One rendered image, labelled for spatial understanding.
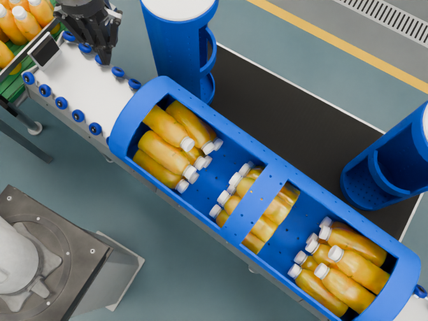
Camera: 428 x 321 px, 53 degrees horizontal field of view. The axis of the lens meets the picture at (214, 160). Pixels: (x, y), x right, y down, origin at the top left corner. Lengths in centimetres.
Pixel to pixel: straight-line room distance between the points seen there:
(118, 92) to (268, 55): 132
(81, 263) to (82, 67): 70
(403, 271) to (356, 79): 170
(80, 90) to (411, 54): 202
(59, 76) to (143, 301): 124
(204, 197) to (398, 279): 60
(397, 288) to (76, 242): 86
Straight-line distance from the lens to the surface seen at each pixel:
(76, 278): 129
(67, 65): 164
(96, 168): 246
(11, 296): 132
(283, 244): 138
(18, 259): 115
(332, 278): 123
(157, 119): 125
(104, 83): 157
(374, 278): 124
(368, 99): 269
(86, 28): 89
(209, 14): 158
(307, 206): 136
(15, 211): 138
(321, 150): 233
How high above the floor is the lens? 231
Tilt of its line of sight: 75 degrees down
